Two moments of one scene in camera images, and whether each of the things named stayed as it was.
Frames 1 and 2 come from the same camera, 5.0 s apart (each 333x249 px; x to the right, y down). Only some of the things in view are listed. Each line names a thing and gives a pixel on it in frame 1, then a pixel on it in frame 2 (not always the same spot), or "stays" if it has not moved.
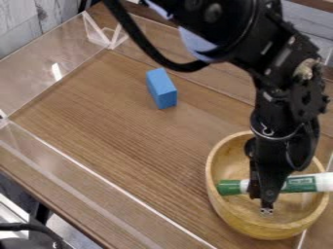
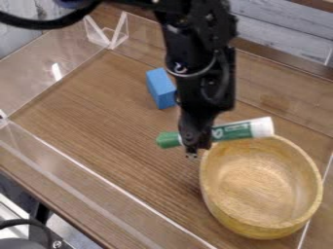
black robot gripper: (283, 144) -> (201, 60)
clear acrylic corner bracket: (103, 36) stays
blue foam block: (163, 88) stays
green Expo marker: (300, 183) -> (250, 128)
